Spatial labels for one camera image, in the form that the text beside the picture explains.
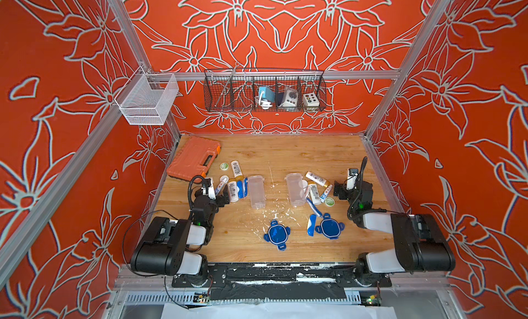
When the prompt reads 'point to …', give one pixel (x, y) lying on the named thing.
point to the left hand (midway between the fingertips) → (216, 185)
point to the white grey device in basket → (291, 97)
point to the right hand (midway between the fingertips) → (343, 179)
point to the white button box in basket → (311, 100)
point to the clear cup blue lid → (257, 192)
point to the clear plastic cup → (296, 189)
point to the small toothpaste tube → (325, 193)
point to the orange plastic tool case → (194, 159)
